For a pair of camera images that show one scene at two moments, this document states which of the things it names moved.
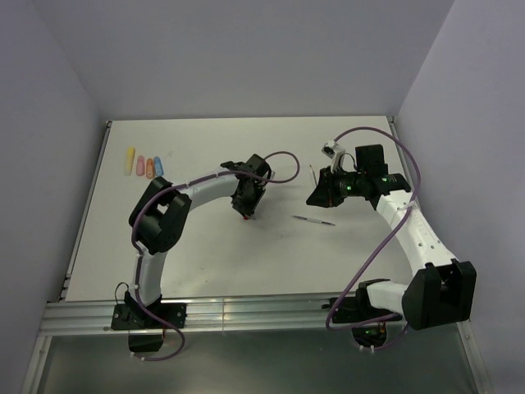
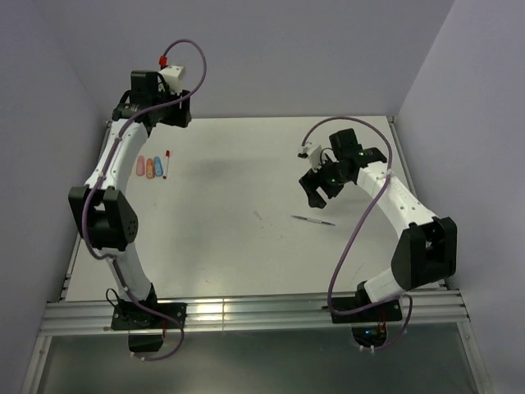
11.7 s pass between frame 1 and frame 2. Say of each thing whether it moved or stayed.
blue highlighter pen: stayed
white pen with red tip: moved
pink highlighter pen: stayed
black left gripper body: moved
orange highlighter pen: stayed
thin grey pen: stayed
